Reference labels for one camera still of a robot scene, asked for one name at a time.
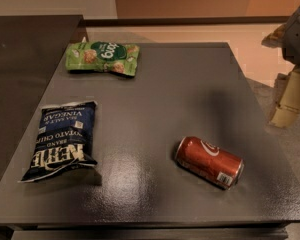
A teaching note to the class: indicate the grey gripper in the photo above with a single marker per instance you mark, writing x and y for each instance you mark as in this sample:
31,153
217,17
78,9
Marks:
298,39

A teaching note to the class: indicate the green rice chip bag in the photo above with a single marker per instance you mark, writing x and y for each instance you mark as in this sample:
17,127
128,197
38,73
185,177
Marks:
103,57

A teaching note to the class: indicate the red coke can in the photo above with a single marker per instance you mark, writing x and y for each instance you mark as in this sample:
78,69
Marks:
215,165

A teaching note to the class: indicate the blue kettle chips bag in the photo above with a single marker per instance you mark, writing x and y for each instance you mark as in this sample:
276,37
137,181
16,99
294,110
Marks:
64,140

